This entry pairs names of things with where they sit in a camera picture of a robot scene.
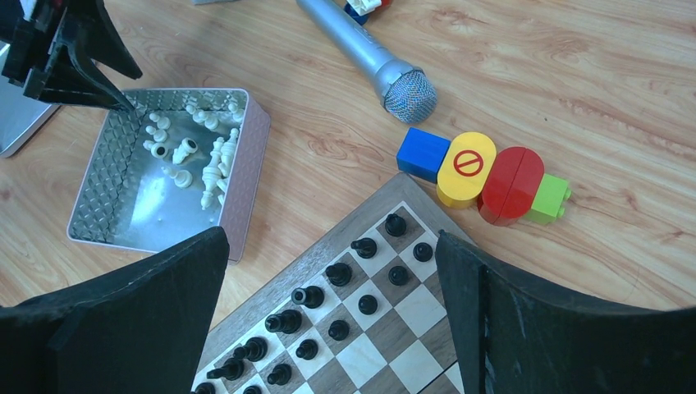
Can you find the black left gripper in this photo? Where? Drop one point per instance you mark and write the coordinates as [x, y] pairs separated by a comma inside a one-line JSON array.
[[85, 36]]

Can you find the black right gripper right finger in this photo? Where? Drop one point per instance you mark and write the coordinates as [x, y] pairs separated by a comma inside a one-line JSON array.
[[516, 332]]

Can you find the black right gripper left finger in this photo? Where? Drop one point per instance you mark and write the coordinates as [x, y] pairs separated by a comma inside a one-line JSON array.
[[137, 329]]

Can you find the silver metal tin lid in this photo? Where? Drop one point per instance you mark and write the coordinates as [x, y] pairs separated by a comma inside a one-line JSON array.
[[21, 117]]

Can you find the white chess rook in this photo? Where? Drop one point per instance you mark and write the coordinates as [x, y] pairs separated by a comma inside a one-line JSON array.
[[157, 149]]

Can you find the wooden chess board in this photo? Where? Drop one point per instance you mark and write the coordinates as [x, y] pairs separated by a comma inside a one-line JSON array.
[[404, 347]]

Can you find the black chess piece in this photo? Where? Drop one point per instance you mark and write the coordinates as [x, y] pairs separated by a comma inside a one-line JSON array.
[[338, 274], [288, 321], [365, 247], [310, 297], [395, 225]]

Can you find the white chess pawn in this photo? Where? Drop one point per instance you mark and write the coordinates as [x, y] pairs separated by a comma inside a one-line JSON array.
[[182, 178]]

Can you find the white chess piece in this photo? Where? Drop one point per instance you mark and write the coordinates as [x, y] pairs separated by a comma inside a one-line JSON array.
[[211, 173]]

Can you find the green duplo brick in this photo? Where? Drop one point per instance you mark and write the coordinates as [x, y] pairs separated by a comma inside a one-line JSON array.
[[548, 202]]

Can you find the red rounded block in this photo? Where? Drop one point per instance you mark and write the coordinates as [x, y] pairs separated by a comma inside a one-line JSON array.
[[511, 186]]

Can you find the yellow no-entry sign block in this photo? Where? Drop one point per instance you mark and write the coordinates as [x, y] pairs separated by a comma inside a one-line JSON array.
[[465, 169]]

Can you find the blue duplo brick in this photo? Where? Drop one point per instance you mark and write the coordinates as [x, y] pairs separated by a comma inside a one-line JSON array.
[[421, 154]]

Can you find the silver toy microphone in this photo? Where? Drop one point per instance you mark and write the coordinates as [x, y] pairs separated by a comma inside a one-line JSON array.
[[403, 89]]

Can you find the white blue toy car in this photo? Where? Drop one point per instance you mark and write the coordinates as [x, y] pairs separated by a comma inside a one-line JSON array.
[[360, 10]]

